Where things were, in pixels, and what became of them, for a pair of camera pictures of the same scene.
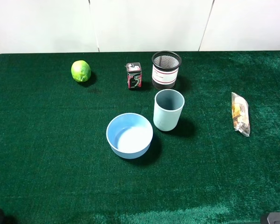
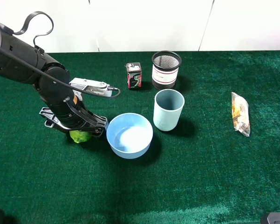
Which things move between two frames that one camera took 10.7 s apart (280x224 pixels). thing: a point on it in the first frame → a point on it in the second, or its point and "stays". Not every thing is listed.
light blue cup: (167, 109) stays
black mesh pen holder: (165, 65) stays
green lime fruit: (81, 71) → (79, 136)
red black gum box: (134, 75) stays
